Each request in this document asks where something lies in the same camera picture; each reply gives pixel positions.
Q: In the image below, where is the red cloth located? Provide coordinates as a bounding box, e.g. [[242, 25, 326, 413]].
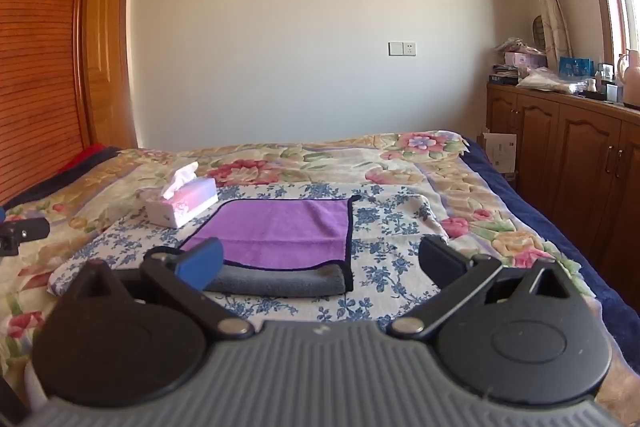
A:
[[57, 144, 122, 175]]

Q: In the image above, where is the purple and grey towel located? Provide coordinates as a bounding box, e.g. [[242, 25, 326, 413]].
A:
[[179, 195, 362, 299]]

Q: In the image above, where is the white blue floral cloth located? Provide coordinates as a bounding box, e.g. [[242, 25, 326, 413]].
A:
[[47, 182, 451, 323]]

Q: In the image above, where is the white cardboard box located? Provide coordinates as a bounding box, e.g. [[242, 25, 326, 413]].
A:
[[477, 131, 519, 180]]

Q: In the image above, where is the pink storage box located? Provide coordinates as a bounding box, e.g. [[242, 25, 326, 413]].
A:
[[504, 51, 548, 70]]

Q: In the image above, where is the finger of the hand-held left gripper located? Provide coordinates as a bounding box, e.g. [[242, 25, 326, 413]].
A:
[[0, 206, 51, 258]]

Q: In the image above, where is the wooden cabinet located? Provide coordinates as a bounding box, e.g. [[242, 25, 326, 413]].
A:
[[485, 83, 640, 293]]

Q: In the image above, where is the pink thermos jug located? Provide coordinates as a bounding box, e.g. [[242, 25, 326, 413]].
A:
[[616, 49, 640, 110]]

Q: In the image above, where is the pink white tissue box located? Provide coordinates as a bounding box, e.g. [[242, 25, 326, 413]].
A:
[[136, 161, 219, 230]]

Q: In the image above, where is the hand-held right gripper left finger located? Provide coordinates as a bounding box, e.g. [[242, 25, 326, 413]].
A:
[[52, 237, 255, 339]]

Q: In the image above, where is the white plastic bag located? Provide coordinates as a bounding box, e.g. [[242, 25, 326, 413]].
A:
[[515, 68, 591, 95]]

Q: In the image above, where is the slatted wooden headboard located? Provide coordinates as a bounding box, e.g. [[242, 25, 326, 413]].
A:
[[0, 0, 103, 208]]

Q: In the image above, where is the navy blue bed sheet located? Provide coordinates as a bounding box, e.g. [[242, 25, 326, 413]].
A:
[[457, 134, 640, 388]]

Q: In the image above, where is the floral bed blanket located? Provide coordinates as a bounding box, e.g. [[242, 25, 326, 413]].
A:
[[0, 129, 596, 408]]

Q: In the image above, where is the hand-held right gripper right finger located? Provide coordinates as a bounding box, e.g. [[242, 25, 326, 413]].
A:
[[387, 235, 587, 341]]

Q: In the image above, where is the blue box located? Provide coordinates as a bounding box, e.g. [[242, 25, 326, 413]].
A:
[[558, 56, 595, 78]]

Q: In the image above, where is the wooden door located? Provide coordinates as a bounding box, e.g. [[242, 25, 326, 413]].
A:
[[82, 0, 138, 150]]

